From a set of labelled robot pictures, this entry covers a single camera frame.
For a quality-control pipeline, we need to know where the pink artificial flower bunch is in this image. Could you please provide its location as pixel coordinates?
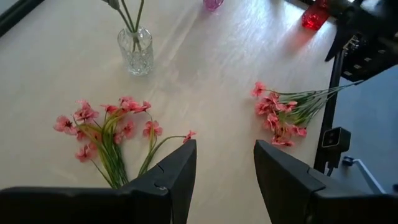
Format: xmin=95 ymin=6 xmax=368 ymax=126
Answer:
xmin=53 ymin=95 xmax=197 ymax=190
xmin=251 ymin=80 xmax=364 ymax=147

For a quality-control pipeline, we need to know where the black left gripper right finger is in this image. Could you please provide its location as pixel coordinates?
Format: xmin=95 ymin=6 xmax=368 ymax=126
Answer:
xmin=253 ymin=139 xmax=326 ymax=224

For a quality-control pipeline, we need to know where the red glass vase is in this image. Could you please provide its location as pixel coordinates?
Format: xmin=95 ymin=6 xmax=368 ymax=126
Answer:
xmin=302 ymin=0 xmax=331 ymax=31

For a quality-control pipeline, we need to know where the small black webcam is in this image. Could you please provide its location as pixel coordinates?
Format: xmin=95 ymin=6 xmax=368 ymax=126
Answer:
xmin=321 ymin=126 xmax=352 ymax=170

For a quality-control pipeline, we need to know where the black box with white labels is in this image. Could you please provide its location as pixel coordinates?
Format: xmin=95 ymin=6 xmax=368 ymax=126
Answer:
xmin=341 ymin=40 xmax=398 ymax=82

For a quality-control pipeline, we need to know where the purple glass vase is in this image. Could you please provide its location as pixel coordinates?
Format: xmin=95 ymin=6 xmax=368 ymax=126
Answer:
xmin=203 ymin=0 xmax=224 ymax=11

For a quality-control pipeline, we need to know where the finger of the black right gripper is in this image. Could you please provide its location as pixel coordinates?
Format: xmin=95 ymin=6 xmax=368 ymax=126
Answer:
xmin=325 ymin=18 xmax=356 ymax=62

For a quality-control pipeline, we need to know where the clear textured glass vase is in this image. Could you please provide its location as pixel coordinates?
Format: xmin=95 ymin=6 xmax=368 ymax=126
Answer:
xmin=117 ymin=26 xmax=154 ymax=77

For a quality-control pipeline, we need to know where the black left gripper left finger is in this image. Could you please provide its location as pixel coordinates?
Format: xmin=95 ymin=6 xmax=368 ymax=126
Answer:
xmin=123 ymin=139 xmax=198 ymax=224

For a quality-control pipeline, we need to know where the white metal stand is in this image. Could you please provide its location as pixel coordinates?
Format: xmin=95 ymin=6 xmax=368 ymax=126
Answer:
xmin=341 ymin=156 xmax=386 ymax=194

